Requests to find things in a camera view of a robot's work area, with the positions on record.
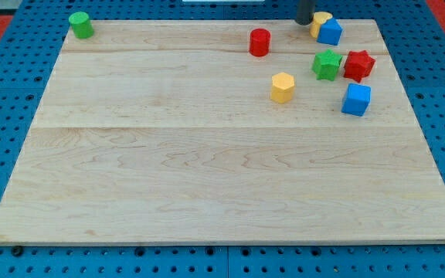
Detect wooden board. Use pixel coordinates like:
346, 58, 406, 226
0, 19, 445, 246

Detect yellow hexagon block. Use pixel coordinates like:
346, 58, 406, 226
270, 72, 295, 103

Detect red cylinder block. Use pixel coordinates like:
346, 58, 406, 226
249, 29, 271, 57

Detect green star block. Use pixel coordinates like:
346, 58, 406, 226
312, 49, 343, 81

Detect blue cube block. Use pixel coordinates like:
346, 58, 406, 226
341, 83, 372, 117

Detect blue triangle block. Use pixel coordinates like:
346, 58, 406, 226
317, 18, 343, 46

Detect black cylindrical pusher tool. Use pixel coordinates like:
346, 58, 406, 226
294, 0, 317, 25

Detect yellow heart block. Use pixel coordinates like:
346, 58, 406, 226
310, 12, 333, 39

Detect red star block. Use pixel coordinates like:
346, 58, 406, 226
343, 50, 375, 83

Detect green cylinder block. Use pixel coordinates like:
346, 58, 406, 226
68, 12, 94, 39

